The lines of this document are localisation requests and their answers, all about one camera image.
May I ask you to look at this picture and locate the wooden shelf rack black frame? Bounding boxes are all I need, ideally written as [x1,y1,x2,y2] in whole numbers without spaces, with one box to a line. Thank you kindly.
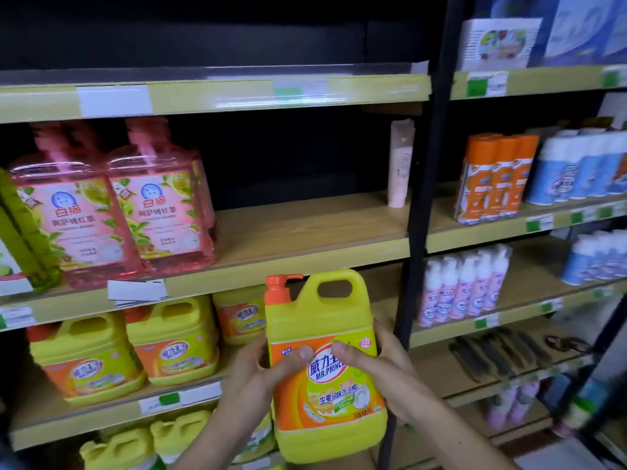
[0,0,627,470]
[553,293,627,465]

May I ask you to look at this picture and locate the person's left hand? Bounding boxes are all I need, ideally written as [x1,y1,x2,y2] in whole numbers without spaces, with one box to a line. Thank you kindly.
[221,334,315,428]

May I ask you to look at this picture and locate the pink green small pack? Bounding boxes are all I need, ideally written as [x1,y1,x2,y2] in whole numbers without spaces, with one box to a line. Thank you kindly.
[553,376,608,439]

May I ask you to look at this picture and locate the green dish soap bottle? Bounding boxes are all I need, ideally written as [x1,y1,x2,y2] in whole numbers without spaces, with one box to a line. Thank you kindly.
[0,168,62,297]

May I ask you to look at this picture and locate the row of pale blue bottles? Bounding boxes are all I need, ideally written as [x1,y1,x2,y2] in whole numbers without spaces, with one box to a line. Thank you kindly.
[560,229,627,287]

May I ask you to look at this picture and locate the pink purple slim bottle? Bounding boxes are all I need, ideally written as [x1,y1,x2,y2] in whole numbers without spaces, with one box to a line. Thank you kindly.
[507,381,541,426]
[485,386,519,431]

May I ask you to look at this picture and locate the plain white label card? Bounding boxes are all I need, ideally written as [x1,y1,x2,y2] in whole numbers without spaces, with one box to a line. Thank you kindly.
[107,278,170,307]

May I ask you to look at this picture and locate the person's left forearm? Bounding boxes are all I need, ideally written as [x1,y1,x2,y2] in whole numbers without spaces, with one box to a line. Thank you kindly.
[171,401,265,470]

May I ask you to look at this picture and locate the yellow orange detergent jug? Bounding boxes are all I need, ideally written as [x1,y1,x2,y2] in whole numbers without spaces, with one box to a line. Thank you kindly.
[213,284,268,346]
[123,296,220,387]
[27,313,148,407]

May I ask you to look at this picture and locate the row of blue white bottles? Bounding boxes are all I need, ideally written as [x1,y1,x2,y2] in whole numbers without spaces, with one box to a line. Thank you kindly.
[524,127,627,206]

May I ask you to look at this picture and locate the blue white product pack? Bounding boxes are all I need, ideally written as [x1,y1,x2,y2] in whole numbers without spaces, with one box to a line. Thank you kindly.
[472,0,559,67]
[543,0,627,65]

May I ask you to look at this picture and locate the white printed product pack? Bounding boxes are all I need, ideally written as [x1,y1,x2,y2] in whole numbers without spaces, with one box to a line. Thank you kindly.
[458,18,543,72]

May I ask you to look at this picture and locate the person's right hand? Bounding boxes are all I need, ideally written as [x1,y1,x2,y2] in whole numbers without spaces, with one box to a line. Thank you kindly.
[330,320,438,422]

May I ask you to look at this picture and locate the pale purple white pack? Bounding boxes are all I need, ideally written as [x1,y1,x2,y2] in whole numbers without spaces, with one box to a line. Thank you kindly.
[483,244,513,311]
[436,257,460,324]
[468,250,494,317]
[419,261,442,328]
[450,254,479,320]

